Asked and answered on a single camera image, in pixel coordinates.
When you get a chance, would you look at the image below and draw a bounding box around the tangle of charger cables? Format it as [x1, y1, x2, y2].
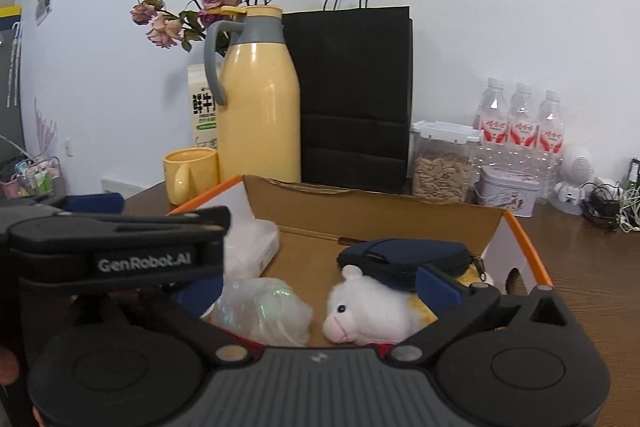
[582, 181, 640, 234]

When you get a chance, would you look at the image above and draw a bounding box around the white robot-shaped speaker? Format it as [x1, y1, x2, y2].
[549, 145, 594, 215]

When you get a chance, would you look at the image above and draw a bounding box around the desk organizer with pens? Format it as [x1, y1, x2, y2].
[0, 154, 63, 200]

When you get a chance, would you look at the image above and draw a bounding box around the white milk carton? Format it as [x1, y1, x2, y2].
[187, 63, 222, 151]

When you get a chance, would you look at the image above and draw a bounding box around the clear seed container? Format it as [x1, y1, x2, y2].
[411, 121, 482, 202]

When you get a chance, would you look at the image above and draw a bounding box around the white sheep plush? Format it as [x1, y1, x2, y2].
[322, 264, 496, 348]

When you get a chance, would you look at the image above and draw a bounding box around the yellow thermos jug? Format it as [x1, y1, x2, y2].
[204, 6, 302, 184]

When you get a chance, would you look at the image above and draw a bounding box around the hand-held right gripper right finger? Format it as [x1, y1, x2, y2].
[385, 263, 569, 363]

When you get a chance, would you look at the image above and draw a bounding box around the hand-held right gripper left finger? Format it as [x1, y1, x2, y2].
[140, 276, 251, 364]

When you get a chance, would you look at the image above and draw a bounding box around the translucent plastic container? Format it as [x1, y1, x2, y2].
[222, 219, 281, 280]

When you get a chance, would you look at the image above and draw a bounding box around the lavender wall sticker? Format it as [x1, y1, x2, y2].
[32, 99, 59, 158]

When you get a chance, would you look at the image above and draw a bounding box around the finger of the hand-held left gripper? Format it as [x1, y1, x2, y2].
[150, 206, 232, 239]
[62, 193, 126, 214]

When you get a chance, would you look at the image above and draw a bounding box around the navy zip case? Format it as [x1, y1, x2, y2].
[336, 238, 473, 292]

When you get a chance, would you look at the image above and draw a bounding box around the white printed tin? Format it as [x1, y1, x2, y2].
[474, 166, 542, 210]

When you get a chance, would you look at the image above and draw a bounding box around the black paper bag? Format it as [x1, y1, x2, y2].
[282, 0, 414, 195]

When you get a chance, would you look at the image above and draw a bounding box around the orange cardboard box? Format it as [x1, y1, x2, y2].
[167, 174, 553, 349]

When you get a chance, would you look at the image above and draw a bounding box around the person's left hand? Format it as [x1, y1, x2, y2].
[0, 351, 21, 388]

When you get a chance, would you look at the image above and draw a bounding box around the red label water bottle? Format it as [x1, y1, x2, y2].
[475, 78, 509, 168]
[537, 90, 567, 188]
[507, 83, 539, 172]

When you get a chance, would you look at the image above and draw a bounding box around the pearly plastic bag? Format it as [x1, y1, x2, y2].
[212, 277, 313, 348]

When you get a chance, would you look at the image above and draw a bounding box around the yellow mug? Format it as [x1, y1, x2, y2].
[163, 147, 221, 206]

